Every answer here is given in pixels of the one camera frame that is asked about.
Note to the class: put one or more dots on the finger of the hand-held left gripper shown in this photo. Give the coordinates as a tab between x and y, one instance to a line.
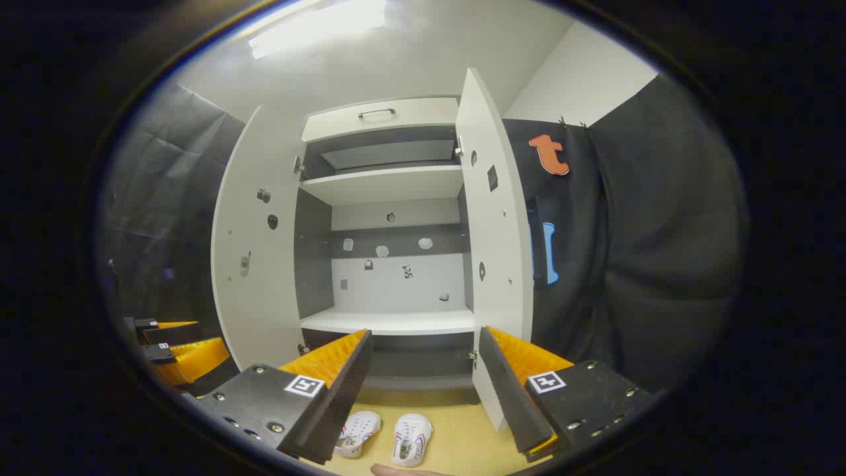
175	336
195	360

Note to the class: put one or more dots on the white shoe cabinet door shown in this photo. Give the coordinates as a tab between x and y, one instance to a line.
492	231
258	297

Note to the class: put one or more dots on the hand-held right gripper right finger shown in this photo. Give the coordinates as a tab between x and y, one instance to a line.
512	396

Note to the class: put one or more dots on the white sneaker shoe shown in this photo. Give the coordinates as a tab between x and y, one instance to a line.
359	433
411	439

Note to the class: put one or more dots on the ceiling light panel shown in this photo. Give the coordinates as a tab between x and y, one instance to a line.
317	26

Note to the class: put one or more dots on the white grey shoe cabinet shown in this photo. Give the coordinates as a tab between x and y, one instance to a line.
390	322

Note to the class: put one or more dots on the white cabinet drawer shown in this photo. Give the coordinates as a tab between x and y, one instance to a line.
423	112

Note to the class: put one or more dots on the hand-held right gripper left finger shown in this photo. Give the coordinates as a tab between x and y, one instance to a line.
344	403

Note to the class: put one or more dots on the black backdrop cloth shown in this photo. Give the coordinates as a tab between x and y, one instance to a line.
648	231
165	198

